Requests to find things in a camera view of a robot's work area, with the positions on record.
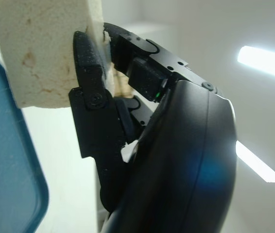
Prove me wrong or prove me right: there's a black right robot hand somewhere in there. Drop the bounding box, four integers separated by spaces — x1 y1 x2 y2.
68 22 238 233

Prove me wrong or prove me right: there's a white bread slice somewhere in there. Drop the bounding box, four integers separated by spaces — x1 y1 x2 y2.
0 0 116 110

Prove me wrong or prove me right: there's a blue rectangular tray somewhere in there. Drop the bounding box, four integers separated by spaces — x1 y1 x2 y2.
0 52 50 233

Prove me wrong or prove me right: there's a ceiling strip light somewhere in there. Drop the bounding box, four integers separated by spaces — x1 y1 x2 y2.
237 45 275 81
234 142 275 184

